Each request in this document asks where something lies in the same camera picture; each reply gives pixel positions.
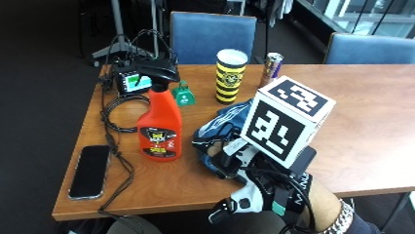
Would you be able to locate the blue and white bag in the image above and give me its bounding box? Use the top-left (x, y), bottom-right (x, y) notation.
top-left (191, 98), bottom-right (257, 179)

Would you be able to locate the red spray bottle black trigger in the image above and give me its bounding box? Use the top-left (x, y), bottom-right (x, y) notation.
top-left (135, 58), bottom-right (184, 163)

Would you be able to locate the white cube with black markers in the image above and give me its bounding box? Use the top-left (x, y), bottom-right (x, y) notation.
top-left (239, 75), bottom-right (338, 170)

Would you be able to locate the small green cowbell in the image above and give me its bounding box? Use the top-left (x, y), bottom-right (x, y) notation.
top-left (172, 80), bottom-right (197, 107)

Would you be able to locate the yellow black striped cup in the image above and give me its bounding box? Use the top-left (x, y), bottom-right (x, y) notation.
top-left (215, 48), bottom-right (251, 105)

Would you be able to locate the dark grey rounded object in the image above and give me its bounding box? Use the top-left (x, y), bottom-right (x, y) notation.
top-left (104, 214), bottom-right (165, 234)

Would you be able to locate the slim energy drink can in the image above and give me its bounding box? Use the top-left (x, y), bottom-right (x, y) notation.
top-left (259, 52), bottom-right (286, 89)

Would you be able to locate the small black device with screen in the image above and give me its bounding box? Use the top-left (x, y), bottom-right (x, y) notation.
top-left (112, 63), bottom-right (153, 98)

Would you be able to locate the black smartphone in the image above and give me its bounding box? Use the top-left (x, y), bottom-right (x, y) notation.
top-left (67, 144), bottom-right (114, 201)

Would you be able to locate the blue upholstered chair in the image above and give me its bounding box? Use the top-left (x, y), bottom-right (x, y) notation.
top-left (169, 11), bottom-right (260, 65)
top-left (324, 32), bottom-right (415, 65)

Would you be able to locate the grey tripod stand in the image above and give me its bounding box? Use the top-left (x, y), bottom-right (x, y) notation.
top-left (91, 0), bottom-right (159, 60)

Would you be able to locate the black cable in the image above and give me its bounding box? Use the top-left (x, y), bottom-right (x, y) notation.
top-left (98, 72), bottom-right (151, 217)

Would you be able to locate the window frame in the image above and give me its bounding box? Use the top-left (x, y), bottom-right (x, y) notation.
top-left (297, 0), bottom-right (415, 39)

